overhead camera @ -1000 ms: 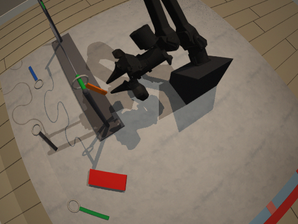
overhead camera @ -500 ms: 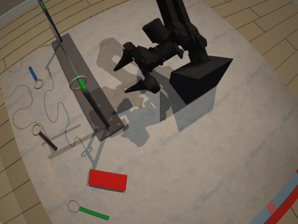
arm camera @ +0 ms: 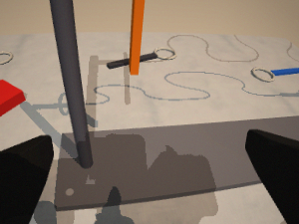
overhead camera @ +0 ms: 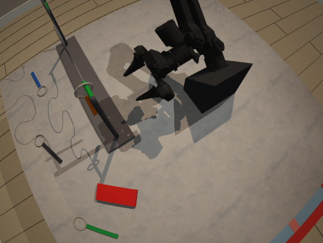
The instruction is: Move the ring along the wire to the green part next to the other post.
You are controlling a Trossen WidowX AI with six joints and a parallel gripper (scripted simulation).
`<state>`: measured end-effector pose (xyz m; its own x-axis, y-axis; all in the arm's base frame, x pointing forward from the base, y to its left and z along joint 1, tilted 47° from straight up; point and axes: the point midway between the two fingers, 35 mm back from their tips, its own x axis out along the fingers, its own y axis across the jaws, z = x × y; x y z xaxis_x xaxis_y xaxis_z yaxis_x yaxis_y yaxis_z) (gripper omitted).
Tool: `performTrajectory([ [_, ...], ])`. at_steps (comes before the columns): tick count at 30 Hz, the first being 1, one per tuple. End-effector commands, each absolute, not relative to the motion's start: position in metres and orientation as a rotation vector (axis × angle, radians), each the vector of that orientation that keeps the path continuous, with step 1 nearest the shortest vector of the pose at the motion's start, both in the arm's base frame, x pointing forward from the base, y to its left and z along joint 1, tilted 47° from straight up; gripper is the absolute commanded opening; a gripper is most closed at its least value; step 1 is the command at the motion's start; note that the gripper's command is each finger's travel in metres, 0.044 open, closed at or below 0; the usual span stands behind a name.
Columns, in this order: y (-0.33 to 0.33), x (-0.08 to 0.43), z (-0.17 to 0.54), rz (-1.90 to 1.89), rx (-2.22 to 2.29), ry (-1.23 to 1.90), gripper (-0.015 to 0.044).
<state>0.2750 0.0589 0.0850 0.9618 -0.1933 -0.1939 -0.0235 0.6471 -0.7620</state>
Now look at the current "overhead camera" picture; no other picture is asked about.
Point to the grey ring with green flat handle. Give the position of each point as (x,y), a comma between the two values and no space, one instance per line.
(95,228)

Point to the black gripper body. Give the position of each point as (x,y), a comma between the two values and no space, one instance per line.
(163,88)

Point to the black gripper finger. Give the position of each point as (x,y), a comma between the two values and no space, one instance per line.
(135,65)
(149,94)

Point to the orange bar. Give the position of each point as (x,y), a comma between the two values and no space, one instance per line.
(86,96)

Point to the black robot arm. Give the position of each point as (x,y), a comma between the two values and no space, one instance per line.
(192,33)

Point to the red rectangular block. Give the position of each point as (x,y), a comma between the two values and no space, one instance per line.
(119,195)

